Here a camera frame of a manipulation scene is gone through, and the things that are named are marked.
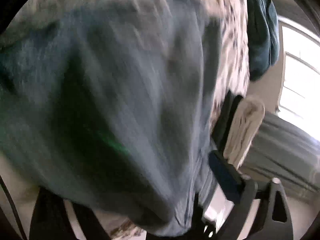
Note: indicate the blue denim shorts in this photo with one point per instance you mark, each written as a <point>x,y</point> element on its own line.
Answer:
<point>109,106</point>

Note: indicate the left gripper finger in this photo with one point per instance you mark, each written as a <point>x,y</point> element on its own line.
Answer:
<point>272,220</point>

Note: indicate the right teal curtain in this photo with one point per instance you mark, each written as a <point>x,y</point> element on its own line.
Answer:
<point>282,150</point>

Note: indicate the teal folded blanket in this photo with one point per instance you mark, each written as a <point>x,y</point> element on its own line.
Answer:
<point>263,37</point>

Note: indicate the folded white pants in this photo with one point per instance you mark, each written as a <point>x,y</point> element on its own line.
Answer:
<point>246,121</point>

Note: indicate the floral bed quilt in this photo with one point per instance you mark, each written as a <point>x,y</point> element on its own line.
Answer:
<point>233,73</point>

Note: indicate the folded dark grey pants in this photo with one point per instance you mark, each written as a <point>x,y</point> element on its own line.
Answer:
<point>223,124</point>

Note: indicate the window with white frame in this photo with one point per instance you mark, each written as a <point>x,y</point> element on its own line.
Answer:
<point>299,97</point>

